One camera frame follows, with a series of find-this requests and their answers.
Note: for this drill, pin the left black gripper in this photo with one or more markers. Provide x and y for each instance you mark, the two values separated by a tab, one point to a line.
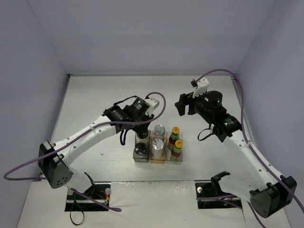
142	129

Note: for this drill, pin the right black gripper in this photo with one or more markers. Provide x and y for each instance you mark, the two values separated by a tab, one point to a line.
183	104

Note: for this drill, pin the black-cap white bottle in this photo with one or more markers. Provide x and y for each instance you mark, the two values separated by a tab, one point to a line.
143	138
140	153

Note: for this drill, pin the silver-cap white jar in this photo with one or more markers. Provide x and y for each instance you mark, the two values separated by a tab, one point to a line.
157	149
159	132

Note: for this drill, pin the red sauce bottle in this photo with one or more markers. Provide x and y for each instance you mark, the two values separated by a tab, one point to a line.
176	151
174	136

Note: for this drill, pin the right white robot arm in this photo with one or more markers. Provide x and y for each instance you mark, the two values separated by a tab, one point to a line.
270	190

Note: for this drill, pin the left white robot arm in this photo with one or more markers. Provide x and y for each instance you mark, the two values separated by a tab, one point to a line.
58	157

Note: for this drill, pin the orange transparent bin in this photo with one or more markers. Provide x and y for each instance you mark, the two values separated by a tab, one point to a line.
163	159

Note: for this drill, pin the grey transparent bin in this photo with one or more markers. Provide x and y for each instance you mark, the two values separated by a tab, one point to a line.
147	145

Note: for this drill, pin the clear transparent bin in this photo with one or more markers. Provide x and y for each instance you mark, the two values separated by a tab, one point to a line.
168	151

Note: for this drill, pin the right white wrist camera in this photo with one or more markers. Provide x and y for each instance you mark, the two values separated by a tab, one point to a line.
200	87

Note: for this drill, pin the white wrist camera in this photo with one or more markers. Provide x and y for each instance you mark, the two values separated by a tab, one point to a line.
153	105
200	87

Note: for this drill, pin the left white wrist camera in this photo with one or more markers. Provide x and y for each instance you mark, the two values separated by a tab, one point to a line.
153	105

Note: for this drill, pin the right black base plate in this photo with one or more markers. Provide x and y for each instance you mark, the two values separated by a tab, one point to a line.
212	200

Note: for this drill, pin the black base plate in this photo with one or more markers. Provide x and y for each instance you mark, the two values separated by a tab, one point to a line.
77	203
212	200

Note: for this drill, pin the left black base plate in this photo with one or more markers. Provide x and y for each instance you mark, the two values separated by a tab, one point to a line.
77	203

